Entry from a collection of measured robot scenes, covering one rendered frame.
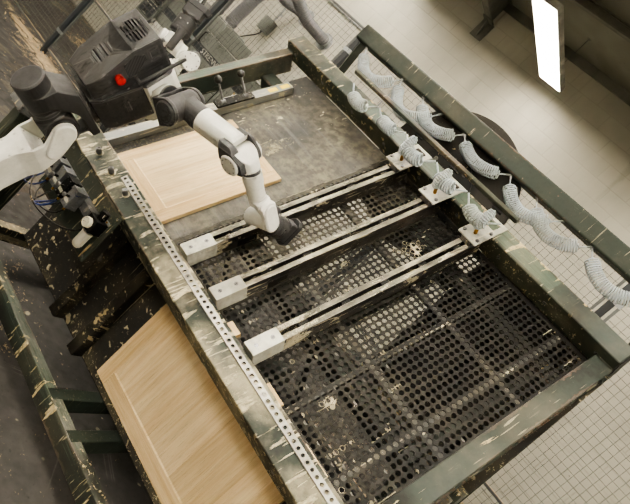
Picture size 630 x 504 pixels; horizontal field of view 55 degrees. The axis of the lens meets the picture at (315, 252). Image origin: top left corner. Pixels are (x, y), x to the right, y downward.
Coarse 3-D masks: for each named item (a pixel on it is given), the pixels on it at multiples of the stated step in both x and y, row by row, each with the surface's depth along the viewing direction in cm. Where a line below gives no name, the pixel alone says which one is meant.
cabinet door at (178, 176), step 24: (168, 144) 265; (192, 144) 268; (144, 168) 255; (168, 168) 256; (192, 168) 258; (216, 168) 260; (264, 168) 264; (144, 192) 246; (168, 192) 248; (192, 192) 250; (216, 192) 251; (240, 192) 253; (168, 216) 239
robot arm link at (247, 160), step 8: (240, 144) 201; (248, 144) 201; (240, 152) 198; (248, 152) 200; (256, 152) 201; (240, 160) 197; (248, 160) 199; (256, 160) 200; (240, 168) 197; (248, 168) 199; (256, 168) 201; (240, 176) 199; (248, 176) 201; (256, 176) 202; (248, 184) 203; (256, 184) 203; (248, 192) 207; (256, 192) 206; (264, 192) 209; (256, 200) 208
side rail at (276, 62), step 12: (240, 60) 308; (252, 60) 309; (264, 60) 310; (276, 60) 315; (288, 60) 320; (192, 72) 296; (204, 72) 297; (216, 72) 298; (228, 72) 302; (252, 72) 311; (264, 72) 316; (276, 72) 321; (180, 84) 291; (192, 84) 295; (204, 84) 299; (216, 84) 303; (228, 84) 308; (240, 84) 312
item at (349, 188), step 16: (400, 160) 266; (368, 176) 262; (384, 176) 263; (400, 176) 270; (320, 192) 251; (336, 192) 253; (352, 192) 256; (368, 192) 264; (288, 208) 244; (304, 208) 244; (320, 208) 251; (240, 224) 234; (192, 240) 226; (208, 240) 227; (224, 240) 228; (240, 240) 234; (192, 256) 224; (208, 256) 229
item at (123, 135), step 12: (264, 96) 294; (276, 96) 298; (216, 108) 282; (228, 108) 286; (240, 108) 290; (156, 120) 271; (108, 132) 262; (120, 132) 263; (132, 132) 264; (144, 132) 267; (156, 132) 271
